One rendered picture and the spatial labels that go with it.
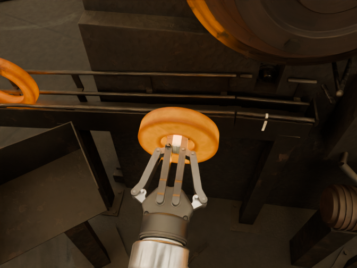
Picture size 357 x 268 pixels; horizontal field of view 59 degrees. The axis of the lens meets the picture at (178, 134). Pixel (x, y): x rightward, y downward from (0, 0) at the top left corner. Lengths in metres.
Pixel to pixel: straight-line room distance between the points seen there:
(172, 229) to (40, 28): 2.14
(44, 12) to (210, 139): 2.19
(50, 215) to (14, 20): 1.97
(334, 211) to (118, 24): 0.74
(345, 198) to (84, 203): 0.69
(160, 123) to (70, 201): 0.37
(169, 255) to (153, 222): 0.05
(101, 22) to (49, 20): 1.73
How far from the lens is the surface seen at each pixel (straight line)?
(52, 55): 2.21
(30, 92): 0.96
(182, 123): 0.53
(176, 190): 0.52
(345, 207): 0.97
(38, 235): 0.83
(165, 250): 0.46
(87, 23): 0.82
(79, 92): 0.95
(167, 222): 0.48
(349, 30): 0.57
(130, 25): 0.79
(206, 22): 0.63
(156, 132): 0.57
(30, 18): 2.60
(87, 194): 0.82
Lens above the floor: 1.32
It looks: 54 degrees down
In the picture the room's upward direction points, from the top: straight up
